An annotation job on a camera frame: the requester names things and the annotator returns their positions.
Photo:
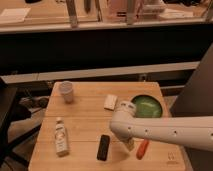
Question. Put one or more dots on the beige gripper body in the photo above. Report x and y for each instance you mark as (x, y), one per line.
(129, 144)

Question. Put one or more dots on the black rectangular remote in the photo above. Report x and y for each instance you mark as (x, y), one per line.
(103, 148)

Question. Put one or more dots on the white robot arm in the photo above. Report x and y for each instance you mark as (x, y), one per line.
(192, 132)

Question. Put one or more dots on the orange carrot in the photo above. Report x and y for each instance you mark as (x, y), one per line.
(142, 149)

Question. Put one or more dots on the green bowl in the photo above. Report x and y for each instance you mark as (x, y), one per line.
(147, 107)

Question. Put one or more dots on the small white bottle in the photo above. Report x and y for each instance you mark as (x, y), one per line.
(61, 141)

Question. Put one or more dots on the dark chair at left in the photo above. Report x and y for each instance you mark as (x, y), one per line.
(10, 111)

